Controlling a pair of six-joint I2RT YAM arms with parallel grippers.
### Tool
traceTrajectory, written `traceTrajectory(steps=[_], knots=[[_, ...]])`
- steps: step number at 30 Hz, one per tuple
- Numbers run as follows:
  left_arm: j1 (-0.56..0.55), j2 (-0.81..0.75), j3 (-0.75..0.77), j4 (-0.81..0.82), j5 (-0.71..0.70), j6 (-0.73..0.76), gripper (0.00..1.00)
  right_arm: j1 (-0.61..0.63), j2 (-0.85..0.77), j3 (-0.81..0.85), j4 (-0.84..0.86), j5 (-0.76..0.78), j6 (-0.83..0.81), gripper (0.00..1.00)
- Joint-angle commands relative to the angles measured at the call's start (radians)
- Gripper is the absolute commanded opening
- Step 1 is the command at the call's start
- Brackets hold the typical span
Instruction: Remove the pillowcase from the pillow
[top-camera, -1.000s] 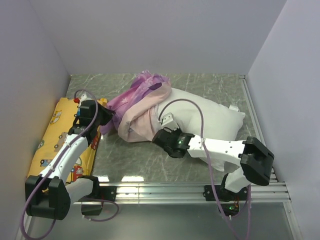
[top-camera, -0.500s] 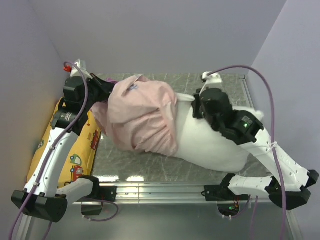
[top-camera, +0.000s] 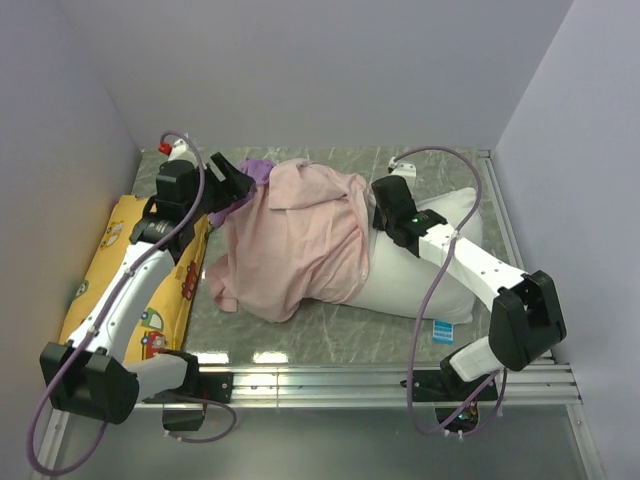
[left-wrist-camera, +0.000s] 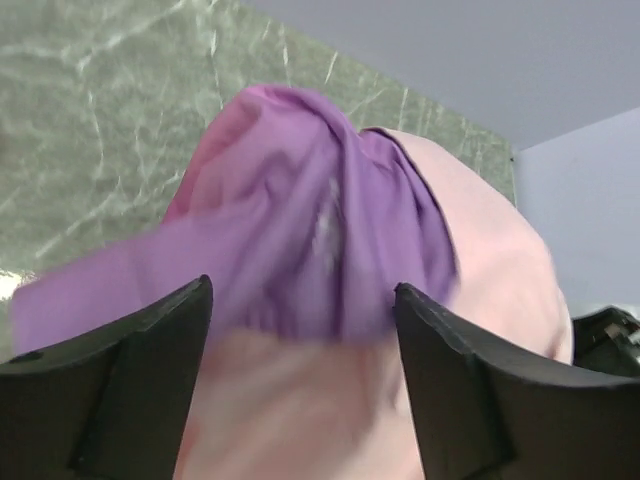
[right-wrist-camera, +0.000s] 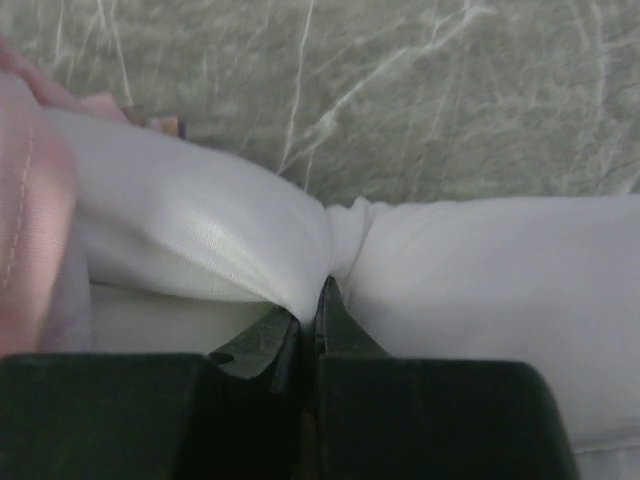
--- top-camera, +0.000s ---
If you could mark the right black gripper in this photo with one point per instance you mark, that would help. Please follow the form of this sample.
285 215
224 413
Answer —
377 220

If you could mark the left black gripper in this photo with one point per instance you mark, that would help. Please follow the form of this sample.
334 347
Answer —
233 188

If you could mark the purple princess print pillowcase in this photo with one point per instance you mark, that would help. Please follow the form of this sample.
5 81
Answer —
259 170

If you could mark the white pillow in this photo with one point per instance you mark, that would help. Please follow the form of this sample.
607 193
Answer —
397 282

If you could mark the pink pillowcase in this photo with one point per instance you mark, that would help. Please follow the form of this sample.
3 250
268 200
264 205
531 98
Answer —
303 233

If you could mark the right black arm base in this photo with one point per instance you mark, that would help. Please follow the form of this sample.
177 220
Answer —
479 402

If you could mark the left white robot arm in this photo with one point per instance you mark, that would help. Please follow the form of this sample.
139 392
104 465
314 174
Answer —
87 375

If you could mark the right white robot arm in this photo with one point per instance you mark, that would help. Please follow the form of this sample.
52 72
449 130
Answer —
526 318

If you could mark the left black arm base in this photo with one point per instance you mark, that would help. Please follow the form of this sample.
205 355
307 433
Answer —
184 412

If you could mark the yellow car print pillow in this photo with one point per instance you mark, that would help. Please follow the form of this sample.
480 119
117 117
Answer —
150 313

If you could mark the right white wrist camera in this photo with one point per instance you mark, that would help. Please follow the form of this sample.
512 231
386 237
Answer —
401 168

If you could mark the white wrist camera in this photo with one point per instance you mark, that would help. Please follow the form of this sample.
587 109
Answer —
401 168
178 150

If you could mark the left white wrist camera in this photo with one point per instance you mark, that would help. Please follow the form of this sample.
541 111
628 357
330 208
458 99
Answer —
178 150

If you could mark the aluminium rail frame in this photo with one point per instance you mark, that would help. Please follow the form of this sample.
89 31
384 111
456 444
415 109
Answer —
543 382

